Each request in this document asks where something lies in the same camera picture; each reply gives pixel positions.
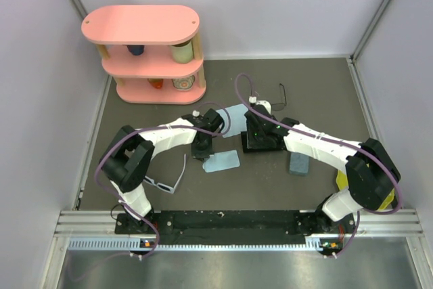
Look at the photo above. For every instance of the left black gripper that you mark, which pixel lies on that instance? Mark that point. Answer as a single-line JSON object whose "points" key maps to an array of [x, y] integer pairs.
{"points": [[202, 154]]}

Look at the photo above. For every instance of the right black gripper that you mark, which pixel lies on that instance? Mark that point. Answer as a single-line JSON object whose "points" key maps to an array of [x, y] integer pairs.
{"points": [[250, 139]]}

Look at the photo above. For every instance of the light blue cleaning cloth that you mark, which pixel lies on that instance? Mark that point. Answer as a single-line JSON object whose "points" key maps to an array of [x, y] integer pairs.
{"points": [[222, 161], [237, 118]]}

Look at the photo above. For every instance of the blue grey glasses case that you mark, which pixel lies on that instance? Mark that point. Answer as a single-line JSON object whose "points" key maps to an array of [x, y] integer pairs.
{"points": [[299, 164]]}

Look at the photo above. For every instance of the white frame sunglasses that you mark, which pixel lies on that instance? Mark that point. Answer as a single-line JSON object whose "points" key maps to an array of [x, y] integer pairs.
{"points": [[165, 185]]}

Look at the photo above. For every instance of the black glasses case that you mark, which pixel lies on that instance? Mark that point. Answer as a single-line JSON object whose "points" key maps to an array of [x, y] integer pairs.
{"points": [[248, 150]]}

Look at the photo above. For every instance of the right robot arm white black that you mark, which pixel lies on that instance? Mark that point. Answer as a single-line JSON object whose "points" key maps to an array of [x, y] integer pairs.
{"points": [[370, 171]]}

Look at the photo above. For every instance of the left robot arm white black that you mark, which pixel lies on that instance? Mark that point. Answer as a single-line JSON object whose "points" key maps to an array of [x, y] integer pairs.
{"points": [[128, 157]]}

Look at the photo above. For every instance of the patterned ceramic bowl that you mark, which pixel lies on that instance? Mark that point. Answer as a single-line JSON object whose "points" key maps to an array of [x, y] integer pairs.
{"points": [[184, 84]]}

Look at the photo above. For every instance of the orange red small cup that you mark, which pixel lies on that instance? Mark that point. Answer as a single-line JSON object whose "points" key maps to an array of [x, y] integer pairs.
{"points": [[156, 83]]}

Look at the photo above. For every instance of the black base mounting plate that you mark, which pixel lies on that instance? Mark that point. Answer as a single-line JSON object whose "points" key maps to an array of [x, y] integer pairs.
{"points": [[244, 227]]}

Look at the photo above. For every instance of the yellow green dotted plate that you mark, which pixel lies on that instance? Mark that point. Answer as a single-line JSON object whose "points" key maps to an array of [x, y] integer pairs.
{"points": [[342, 183]]}

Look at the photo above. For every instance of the cream cylindrical jar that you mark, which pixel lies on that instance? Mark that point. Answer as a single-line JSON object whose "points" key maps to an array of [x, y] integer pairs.
{"points": [[182, 53]]}

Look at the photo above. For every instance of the pink three-tier wooden shelf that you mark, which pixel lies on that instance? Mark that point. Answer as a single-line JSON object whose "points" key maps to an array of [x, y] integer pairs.
{"points": [[157, 27]]}

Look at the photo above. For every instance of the dark blue cup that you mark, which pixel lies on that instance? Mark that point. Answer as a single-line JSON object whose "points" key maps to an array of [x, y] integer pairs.
{"points": [[136, 49]]}

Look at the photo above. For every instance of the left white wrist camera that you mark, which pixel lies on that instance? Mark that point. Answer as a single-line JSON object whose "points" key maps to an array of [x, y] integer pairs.
{"points": [[195, 118]]}

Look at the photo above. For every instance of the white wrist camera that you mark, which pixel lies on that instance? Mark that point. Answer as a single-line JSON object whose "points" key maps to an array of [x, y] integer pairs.
{"points": [[253, 101], [195, 118]]}

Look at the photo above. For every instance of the thin black wire eyeglasses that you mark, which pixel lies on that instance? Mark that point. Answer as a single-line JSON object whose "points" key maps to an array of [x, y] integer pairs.
{"points": [[282, 102]]}

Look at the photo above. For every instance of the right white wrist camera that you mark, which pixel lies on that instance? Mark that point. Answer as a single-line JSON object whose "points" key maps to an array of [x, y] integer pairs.
{"points": [[253, 101]]}

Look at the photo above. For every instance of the aluminium rail with cable duct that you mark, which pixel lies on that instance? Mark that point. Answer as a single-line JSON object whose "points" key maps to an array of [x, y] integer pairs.
{"points": [[105, 230]]}

